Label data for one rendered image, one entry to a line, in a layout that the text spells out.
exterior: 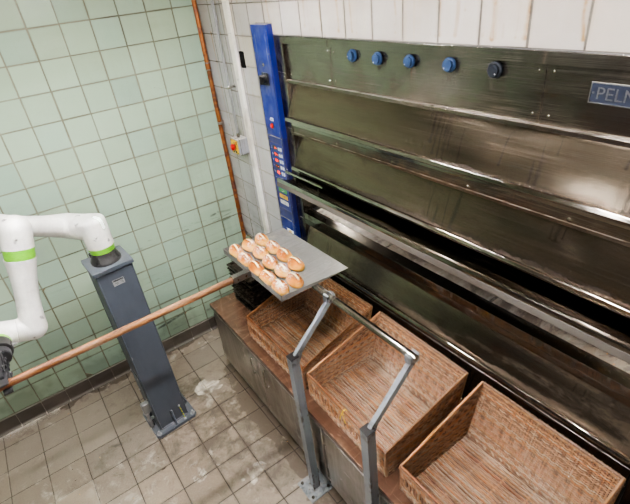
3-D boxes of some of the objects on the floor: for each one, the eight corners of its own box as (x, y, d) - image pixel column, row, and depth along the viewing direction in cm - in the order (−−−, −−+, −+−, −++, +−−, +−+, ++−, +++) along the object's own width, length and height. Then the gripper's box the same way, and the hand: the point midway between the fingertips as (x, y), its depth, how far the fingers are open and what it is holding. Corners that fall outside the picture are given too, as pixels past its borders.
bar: (281, 384, 308) (251, 233, 247) (424, 539, 216) (432, 360, 155) (241, 409, 293) (197, 255, 232) (375, 587, 202) (362, 410, 141)
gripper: (1, 334, 176) (7, 368, 159) (19, 363, 185) (27, 399, 168) (-21, 343, 173) (-17, 379, 156) (-1, 372, 181) (4, 410, 164)
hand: (5, 384), depth 164 cm, fingers closed on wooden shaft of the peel, 3 cm apart
